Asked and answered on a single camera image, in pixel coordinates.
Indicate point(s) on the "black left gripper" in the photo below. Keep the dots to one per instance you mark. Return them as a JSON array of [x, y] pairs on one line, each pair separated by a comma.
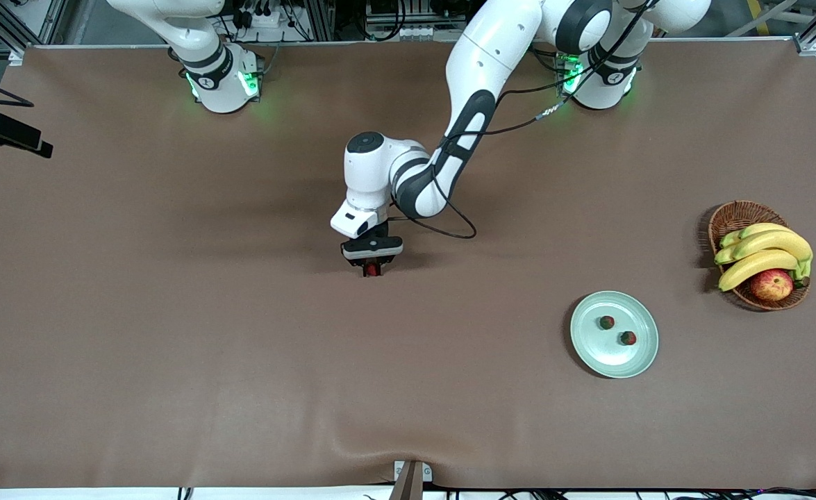
[[372, 267]]

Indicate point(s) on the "red strawberry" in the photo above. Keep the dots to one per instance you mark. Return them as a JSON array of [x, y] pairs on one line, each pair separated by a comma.
[[607, 322], [373, 271], [628, 338]]

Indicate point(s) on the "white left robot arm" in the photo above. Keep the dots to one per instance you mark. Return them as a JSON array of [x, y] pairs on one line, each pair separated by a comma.
[[491, 55]]

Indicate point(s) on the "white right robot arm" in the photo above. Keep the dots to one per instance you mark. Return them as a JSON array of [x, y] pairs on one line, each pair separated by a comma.
[[220, 90]]

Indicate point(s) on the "light green round plate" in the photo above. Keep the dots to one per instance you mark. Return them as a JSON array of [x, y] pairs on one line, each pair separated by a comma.
[[609, 354]]

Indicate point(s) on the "brown table mat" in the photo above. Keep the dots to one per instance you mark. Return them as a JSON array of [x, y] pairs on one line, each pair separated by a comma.
[[241, 361]]

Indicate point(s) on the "white terminal block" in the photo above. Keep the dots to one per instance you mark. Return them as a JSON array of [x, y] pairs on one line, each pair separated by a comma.
[[425, 32]]

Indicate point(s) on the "white power strip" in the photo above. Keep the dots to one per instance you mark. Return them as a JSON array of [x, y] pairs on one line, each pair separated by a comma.
[[265, 19]]

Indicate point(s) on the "brown wicker basket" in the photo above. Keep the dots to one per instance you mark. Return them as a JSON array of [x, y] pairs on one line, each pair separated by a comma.
[[737, 215]]

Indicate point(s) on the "red yellow apple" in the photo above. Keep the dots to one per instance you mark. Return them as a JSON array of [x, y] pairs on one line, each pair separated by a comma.
[[772, 286]]

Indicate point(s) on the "yellow banana bunch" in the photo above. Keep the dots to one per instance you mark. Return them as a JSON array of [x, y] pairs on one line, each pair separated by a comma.
[[776, 243]]

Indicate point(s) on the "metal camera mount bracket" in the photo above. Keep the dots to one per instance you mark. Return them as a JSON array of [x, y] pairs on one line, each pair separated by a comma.
[[411, 486]]

